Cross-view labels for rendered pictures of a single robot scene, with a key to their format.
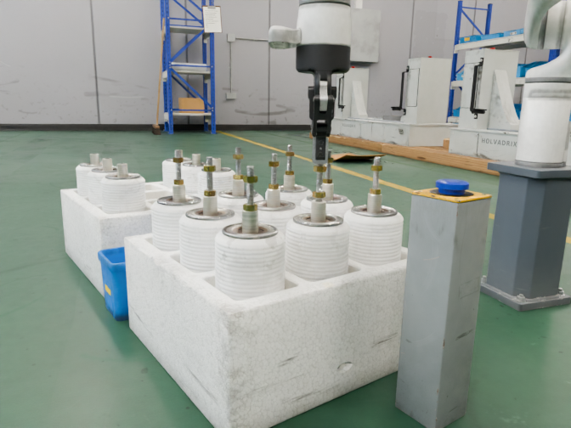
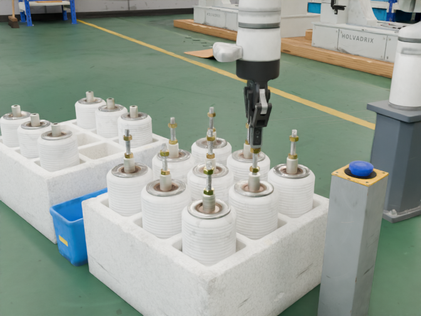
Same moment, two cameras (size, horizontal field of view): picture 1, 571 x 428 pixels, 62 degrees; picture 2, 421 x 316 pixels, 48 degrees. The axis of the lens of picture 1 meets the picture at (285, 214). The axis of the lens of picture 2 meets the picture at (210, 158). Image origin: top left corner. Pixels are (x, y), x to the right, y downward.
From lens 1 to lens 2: 0.28 m
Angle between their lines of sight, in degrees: 12
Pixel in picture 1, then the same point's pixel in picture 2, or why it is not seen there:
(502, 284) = not seen: hidden behind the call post
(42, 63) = not seen: outside the picture
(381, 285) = (303, 233)
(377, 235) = (297, 193)
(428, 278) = (344, 236)
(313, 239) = (255, 207)
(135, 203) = (72, 158)
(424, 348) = (341, 282)
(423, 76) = not seen: outside the picture
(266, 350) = (230, 298)
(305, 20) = (246, 42)
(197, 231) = (161, 206)
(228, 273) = (197, 245)
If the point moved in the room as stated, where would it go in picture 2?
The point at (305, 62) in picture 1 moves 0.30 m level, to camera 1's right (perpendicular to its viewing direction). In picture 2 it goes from (247, 74) to (415, 69)
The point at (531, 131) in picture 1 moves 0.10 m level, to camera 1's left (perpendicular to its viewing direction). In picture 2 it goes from (403, 81) to (365, 82)
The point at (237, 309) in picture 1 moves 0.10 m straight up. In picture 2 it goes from (212, 276) to (212, 221)
